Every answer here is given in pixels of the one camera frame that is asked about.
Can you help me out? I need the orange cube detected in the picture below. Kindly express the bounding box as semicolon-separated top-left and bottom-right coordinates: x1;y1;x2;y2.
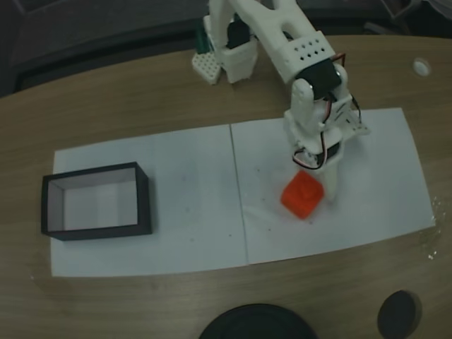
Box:
280;172;326;220

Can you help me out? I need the dark open box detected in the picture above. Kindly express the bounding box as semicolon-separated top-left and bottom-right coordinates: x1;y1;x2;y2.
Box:
41;161;153;242

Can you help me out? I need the white paper sheet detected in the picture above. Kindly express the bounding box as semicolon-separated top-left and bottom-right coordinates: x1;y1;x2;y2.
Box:
51;124;250;278
230;107;436;266

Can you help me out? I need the white round cap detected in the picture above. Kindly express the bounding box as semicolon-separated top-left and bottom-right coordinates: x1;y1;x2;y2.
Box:
412;58;432;76

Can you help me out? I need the black round table grommet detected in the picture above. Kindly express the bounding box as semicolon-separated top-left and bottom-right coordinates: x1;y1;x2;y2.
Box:
376;290;424;339

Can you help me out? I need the large black round object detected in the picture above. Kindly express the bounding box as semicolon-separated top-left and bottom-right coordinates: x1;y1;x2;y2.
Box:
198;303;317;339

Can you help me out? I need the green clamp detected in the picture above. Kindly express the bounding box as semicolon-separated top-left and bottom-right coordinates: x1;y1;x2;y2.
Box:
196;23;213;54

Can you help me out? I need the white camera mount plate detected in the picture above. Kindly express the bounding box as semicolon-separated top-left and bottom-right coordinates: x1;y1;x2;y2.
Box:
337;105;372;142

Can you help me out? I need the black camera cable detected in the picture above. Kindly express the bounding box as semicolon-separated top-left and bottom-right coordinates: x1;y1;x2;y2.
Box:
349;93;364;126

